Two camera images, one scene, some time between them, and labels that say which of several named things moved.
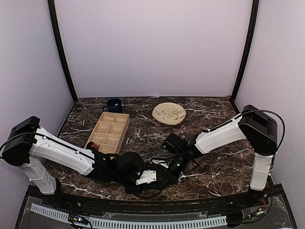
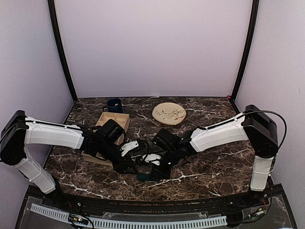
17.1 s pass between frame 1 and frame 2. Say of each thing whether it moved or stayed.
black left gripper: moved
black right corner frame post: stayed
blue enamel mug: stayed
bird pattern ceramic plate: stayed
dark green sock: moved
